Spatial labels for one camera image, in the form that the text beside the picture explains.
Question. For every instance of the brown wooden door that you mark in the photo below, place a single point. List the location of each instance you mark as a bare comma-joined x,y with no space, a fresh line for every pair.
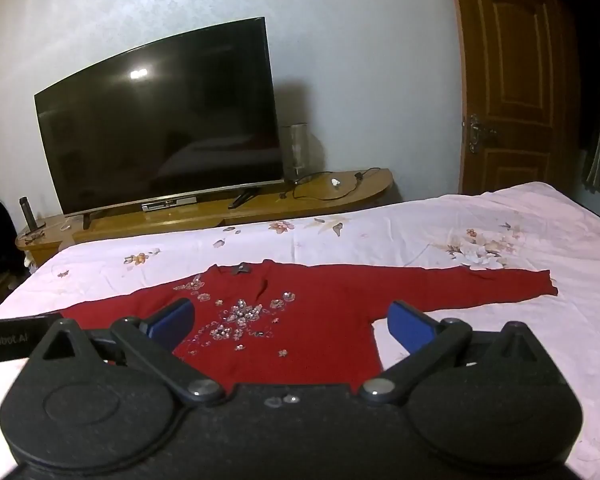
514,78

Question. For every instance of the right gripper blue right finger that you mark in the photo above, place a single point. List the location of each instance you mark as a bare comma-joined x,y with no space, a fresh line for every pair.
431,345

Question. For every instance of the wooden tv stand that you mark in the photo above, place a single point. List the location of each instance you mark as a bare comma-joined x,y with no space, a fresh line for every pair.
314,196

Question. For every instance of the brass door handle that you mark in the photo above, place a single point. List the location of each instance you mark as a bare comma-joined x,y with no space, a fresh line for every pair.
476,133

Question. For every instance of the clear glass cylinder vase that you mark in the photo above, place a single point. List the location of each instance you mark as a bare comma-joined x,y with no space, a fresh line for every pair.
294,141

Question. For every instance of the red beaded sweater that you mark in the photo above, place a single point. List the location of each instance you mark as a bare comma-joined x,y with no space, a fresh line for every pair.
284,323

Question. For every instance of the black remote upright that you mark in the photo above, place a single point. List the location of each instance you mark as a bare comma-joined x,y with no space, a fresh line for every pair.
28,214

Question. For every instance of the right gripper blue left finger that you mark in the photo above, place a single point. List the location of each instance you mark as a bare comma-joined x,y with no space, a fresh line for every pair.
148,345

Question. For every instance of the pink floral bed sheet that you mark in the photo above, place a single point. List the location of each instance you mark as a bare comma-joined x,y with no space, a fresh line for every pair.
528,227

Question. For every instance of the large black flat television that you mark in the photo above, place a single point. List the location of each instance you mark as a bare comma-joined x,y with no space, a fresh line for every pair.
186,114

